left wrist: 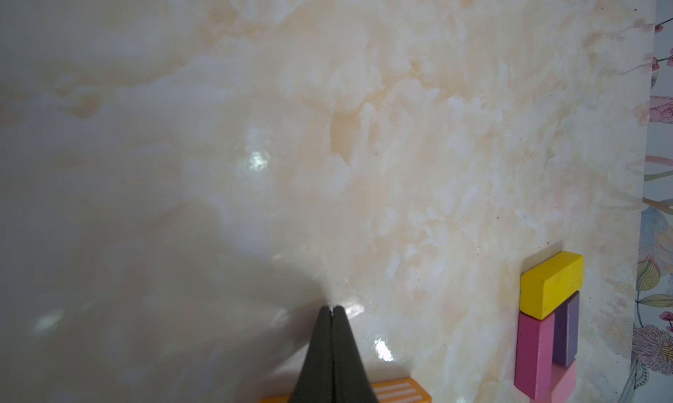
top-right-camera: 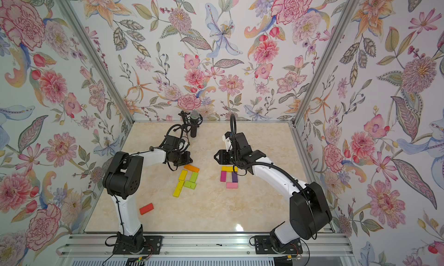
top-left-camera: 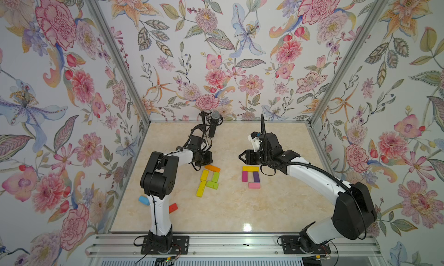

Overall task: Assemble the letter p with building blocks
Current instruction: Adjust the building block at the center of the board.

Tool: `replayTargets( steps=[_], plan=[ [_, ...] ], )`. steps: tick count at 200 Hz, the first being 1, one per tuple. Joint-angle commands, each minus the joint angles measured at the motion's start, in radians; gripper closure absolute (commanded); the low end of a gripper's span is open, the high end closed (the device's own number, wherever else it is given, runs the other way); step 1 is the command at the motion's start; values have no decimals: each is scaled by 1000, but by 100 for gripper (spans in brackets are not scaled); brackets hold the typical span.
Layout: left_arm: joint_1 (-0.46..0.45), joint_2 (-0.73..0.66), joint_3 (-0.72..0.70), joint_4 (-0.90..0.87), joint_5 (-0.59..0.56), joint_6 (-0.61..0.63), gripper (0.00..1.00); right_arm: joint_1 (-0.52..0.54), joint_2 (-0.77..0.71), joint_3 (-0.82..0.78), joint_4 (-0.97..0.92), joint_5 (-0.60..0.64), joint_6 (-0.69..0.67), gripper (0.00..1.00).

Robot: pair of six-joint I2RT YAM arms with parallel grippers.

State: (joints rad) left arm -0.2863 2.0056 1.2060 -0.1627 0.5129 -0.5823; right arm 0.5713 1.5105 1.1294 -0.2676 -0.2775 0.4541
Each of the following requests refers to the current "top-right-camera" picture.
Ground red block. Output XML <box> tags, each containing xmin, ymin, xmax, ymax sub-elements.
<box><xmin>139</xmin><ymin>203</ymin><xmax>154</xmax><ymax>215</ymax></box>

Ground small yellow block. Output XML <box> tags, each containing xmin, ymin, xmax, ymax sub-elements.
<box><xmin>179</xmin><ymin>170</ymin><xmax>188</xmax><ymax>181</ymax></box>

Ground aluminium front rail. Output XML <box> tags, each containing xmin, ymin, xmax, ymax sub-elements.
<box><xmin>55</xmin><ymin>232</ymin><xmax>354</xmax><ymax>258</ymax></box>

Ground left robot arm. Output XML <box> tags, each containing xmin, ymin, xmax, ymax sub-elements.
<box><xmin>102</xmin><ymin>135</ymin><xmax>193</xmax><ymax>252</ymax></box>

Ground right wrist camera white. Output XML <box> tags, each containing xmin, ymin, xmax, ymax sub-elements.
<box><xmin>222</xmin><ymin>132</ymin><xmax>232</xmax><ymax>151</ymax></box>

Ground lime green block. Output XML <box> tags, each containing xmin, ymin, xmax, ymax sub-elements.
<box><xmin>184</xmin><ymin>180</ymin><xmax>197</xmax><ymax>190</ymax></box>
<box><xmin>190</xmin><ymin>172</ymin><xmax>198</xmax><ymax>183</ymax></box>

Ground pink block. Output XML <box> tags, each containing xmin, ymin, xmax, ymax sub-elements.
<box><xmin>226</xmin><ymin>182</ymin><xmax>238</xmax><ymax>189</ymax></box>

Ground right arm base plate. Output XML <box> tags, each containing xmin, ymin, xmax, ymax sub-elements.
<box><xmin>249</xmin><ymin>235</ymin><xmax>304</xmax><ymax>255</ymax></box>

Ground long yellow block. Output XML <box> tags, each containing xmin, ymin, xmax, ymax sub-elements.
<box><xmin>222</xmin><ymin>166</ymin><xmax>238</xmax><ymax>172</ymax></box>
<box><xmin>173</xmin><ymin>180</ymin><xmax>185</xmax><ymax>198</ymax></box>

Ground magenta block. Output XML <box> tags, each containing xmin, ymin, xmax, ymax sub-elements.
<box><xmin>220</xmin><ymin>171</ymin><xmax>227</xmax><ymax>183</ymax></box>

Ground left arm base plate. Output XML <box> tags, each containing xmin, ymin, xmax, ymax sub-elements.
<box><xmin>113</xmin><ymin>235</ymin><xmax>164</xmax><ymax>256</ymax></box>

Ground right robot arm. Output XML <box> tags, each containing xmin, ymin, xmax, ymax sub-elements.
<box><xmin>214</xmin><ymin>132</ymin><xmax>333</xmax><ymax>248</ymax></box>

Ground orange long block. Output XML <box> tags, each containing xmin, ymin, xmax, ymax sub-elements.
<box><xmin>184</xmin><ymin>165</ymin><xmax>200</xmax><ymax>173</ymax></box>

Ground purple block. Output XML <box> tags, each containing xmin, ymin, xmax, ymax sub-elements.
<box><xmin>232</xmin><ymin>172</ymin><xmax>238</xmax><ymax>183</ymax></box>

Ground black microphone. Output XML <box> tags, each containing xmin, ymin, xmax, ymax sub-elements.
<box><xmin>190</xmin><ymin>110</ymin><xmax>203</xmax><ymax>138</ymax></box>

